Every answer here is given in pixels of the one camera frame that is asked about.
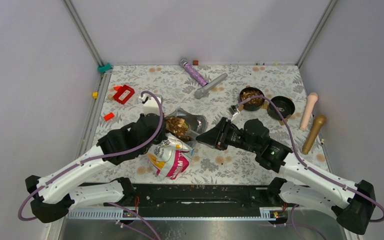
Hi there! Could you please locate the pet food kibble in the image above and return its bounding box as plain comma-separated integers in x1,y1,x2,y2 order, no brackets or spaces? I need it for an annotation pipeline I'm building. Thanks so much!
165,116,191,142

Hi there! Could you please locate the floral table mat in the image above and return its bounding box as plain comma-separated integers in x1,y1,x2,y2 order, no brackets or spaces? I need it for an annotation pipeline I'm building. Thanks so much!
83,64,333,186

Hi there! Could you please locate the clear plastic scoop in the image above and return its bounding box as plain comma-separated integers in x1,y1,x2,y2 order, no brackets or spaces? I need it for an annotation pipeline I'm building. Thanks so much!
164,115,200,142

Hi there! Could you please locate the left black pet bowl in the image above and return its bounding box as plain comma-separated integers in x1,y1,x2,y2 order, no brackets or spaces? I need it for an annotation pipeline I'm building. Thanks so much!
239,86,266,112

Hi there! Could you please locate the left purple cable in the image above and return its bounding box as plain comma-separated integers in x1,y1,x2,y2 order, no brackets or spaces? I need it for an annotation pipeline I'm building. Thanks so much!
17,91,165,240

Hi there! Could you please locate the pink microphone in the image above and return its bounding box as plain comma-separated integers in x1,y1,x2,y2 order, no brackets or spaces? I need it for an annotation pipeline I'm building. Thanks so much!
299,92,318,131

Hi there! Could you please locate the grey microphone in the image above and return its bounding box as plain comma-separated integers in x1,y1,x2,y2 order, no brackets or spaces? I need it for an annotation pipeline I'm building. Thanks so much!
193,73,228,99

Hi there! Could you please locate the purple glitter microphone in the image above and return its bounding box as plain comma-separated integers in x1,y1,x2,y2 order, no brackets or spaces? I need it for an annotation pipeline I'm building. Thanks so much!
179,58,208,87

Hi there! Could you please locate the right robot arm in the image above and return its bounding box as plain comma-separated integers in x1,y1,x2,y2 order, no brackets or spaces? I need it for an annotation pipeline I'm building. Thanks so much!
196,117,376,235

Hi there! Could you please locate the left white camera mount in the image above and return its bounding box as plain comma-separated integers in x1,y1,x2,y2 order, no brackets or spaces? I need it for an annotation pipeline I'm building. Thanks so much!
138,94,160,116

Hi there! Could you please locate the small orange block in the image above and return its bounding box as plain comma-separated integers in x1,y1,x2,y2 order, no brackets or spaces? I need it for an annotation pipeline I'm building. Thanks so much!
103,112,115,122

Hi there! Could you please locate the gold microphone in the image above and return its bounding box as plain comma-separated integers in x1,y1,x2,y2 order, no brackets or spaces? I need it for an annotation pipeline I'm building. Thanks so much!
301,114,327,155

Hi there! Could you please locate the teal corner clip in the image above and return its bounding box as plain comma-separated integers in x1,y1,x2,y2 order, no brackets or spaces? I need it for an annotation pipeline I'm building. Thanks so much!
97,63,113,74

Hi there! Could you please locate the cat food bag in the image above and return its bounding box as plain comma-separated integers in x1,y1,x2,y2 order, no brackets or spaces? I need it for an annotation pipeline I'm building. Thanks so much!
146,108,208,181

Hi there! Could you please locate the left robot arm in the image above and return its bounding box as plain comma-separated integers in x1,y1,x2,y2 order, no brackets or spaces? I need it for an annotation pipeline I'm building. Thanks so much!
25,113,166,223

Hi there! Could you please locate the black pet bowl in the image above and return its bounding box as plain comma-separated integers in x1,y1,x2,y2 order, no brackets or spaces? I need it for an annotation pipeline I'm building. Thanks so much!
267,96,296,125
239,86,266,112

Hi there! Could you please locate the right black pet bowl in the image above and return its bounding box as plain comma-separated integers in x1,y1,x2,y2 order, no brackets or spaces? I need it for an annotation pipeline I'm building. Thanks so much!
267,96,296,125

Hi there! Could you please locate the purple cable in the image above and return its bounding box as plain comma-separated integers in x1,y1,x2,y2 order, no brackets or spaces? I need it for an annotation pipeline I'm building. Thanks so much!
17,91,165,240
236,95,384,240

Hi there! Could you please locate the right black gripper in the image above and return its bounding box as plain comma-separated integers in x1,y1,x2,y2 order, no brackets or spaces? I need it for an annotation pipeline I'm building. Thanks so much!
196,116,260,154

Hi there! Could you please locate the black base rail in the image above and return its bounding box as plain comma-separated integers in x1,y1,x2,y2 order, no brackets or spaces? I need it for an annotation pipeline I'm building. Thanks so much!
117,183,287,218

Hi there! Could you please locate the red toy block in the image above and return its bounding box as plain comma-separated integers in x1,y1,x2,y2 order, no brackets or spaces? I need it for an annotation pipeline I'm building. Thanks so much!
113,85,135,105

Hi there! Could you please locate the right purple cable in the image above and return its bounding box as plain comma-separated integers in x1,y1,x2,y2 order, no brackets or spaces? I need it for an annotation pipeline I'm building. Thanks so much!
236,95,384,240

